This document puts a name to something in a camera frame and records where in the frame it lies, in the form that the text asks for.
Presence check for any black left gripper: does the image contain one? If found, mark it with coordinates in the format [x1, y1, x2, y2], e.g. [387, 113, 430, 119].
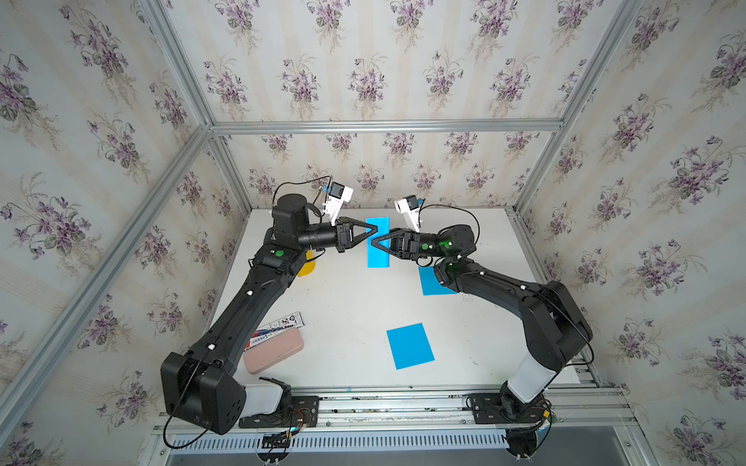
[292, 217, 376, 257]

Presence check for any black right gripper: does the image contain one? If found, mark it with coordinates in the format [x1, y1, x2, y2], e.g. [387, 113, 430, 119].
[369, 229, 449, 269]

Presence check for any blue paper sheet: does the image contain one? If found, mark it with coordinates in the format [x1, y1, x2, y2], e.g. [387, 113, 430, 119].
[418, 267, 456, 296]
[387, 323, 435, 370]
[365, 216, 392, 269]

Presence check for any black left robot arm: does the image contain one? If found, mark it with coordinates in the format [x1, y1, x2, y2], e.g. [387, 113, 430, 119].
[160, 194, 378, 435]

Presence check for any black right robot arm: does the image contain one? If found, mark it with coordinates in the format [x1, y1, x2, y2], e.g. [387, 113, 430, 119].
[371, 224, 593, 412]

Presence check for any yellow pen cup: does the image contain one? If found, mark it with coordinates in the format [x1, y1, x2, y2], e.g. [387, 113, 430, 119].
[297, 261, 316, 277]

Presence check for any blue paper sheet front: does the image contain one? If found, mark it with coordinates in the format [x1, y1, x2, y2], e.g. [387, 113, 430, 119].
[387, 323, 435, 370]

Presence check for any white pen box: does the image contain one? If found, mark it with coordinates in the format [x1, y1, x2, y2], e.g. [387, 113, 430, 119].
[246, 313, 305, 350]

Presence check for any pink pencil case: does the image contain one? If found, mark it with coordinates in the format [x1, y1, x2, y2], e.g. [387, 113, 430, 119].
[243, 328, 304, 375]

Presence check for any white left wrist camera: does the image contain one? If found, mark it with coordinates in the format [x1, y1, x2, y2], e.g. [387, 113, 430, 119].
[324, 182, 354, 226]

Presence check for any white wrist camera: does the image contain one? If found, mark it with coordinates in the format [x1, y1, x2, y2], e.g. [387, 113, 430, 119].
[394, 194, 423, 232]
[324, 182, 354, 226]

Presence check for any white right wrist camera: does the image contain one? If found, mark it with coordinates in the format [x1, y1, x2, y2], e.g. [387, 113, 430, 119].
[394, 194, 423, 232]

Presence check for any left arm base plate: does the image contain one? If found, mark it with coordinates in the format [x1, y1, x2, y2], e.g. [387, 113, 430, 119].
[238, 395, 321, 429]

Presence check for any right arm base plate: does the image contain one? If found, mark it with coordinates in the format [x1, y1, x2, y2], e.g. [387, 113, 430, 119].
[465, 392, 552, 425]

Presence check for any aluminium rail frame front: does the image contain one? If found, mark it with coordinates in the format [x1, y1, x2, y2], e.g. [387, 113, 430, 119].
[137, 384, 658, 465]

